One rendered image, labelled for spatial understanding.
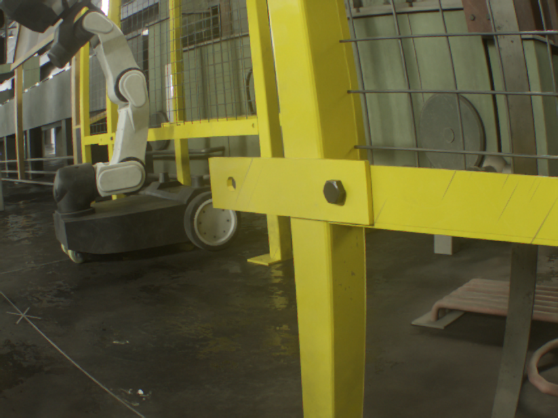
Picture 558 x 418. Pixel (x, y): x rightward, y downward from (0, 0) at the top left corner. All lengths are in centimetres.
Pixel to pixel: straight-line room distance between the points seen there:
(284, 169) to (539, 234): 28
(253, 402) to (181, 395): 14
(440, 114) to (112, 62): 130
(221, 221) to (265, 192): 171
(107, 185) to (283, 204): 177
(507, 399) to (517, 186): 38
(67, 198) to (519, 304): 191
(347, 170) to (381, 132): 224
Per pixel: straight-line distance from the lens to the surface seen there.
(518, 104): 65
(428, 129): 254
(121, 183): 235
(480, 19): 228
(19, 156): 716
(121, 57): 241
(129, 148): 241
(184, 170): 321
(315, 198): 56
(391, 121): 272
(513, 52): 65
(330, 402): 63
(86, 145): 375
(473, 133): 241
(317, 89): 56
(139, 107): 237
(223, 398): 111
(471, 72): 244
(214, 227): 231
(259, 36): 204
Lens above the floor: 49
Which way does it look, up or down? 9 degrees down
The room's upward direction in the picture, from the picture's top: 5 degrees counter-clockwise
